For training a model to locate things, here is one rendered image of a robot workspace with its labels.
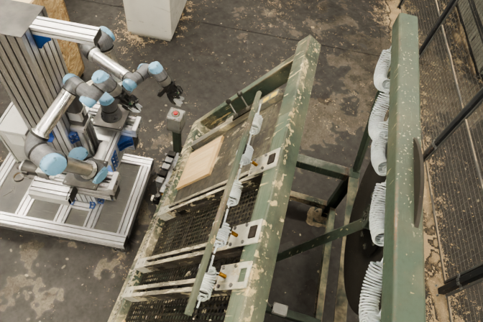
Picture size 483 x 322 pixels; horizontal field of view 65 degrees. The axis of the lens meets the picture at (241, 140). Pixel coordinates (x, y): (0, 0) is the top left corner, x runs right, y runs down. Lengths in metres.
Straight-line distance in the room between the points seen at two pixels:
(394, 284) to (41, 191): 2.23
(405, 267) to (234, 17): 4.64
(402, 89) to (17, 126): 2.27
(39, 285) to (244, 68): 3.11
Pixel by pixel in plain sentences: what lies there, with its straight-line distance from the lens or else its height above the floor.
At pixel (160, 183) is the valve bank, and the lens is 2.94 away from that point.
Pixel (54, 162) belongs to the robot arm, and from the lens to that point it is 2.11.
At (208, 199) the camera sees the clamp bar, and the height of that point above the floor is 1.38.
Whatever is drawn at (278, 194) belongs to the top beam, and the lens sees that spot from 1.61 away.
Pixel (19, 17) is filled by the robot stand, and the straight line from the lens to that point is 2.23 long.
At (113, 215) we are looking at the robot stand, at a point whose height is 0.21.
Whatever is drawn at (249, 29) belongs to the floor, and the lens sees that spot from 5.37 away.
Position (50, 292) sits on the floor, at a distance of 3.59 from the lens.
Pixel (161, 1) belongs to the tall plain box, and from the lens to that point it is 4.72.
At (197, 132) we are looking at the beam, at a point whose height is 0.90.
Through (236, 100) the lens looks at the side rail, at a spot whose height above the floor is 1.28.
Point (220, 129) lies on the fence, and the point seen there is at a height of 1.21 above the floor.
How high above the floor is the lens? 3.31
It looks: 54 degrees down
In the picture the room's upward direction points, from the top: 11 degrees clockwise
